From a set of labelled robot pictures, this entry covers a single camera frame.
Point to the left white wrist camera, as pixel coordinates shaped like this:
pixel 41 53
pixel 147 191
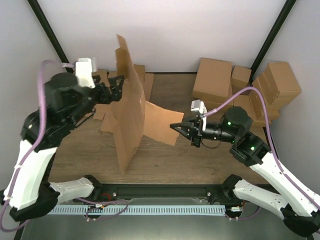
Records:
pixel 84 67

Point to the flat cardboard sheet stack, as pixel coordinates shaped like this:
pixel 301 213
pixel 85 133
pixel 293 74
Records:
pixel 146 79

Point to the brown cardboard box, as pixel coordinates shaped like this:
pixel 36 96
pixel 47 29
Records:
pixel 133 116

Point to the light blue slotted cable duct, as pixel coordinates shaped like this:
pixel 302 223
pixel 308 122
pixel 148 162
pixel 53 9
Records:
pixel 142 210

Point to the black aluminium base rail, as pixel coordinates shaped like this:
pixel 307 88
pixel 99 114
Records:
pixel 210 192

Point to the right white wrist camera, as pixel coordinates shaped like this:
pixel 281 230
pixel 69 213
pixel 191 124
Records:
pixel 198 108

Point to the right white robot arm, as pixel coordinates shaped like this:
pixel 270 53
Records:
pixel 293 203

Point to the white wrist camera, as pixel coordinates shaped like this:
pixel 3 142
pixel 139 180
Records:
pixel 198 108
pixel 84 67

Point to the right black frame post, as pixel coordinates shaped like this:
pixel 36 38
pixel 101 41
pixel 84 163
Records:
pixel 275 29

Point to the small folded cardboard box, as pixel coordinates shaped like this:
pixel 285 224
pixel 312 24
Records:
pixel 240 76

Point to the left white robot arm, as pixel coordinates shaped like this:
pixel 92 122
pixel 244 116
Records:
pixel 67 105

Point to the low cardboard box stack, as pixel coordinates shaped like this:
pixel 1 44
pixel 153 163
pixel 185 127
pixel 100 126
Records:
pixel 258 122

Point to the large folded cardboard box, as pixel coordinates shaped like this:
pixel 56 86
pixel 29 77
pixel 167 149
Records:
pixel 213 80

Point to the left black frame post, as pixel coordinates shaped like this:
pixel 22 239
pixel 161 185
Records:
pixel 42 19

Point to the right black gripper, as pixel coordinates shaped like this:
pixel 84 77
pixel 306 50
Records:
pixel 188 131

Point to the black frame post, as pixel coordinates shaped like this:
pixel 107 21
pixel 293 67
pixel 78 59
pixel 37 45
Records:
pixel 275 29
pixel 42 19

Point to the tall folded cardboard box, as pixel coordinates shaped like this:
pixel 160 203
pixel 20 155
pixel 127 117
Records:
pixel 279 84

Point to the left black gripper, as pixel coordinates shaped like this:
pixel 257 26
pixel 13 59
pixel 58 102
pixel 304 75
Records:
pixel 116 92

